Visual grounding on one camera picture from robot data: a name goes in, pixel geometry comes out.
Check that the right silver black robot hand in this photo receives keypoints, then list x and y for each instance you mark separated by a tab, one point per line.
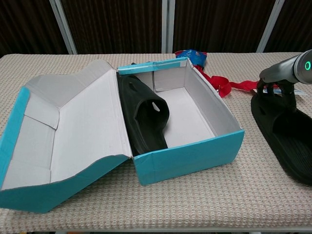
280	72

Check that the black rubber slipper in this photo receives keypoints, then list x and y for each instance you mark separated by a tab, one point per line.
141	114
287	136

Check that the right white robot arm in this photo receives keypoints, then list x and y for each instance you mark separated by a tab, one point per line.
306	67

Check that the light blue shoe box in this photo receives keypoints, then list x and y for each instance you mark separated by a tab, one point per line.
73	134

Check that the sky picture badge card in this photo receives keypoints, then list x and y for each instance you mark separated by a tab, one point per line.
299	91

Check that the blue red snack packet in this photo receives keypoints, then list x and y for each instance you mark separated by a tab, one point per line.
192	54

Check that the beige waffle tablecloth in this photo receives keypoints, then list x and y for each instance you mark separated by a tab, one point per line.
170	207

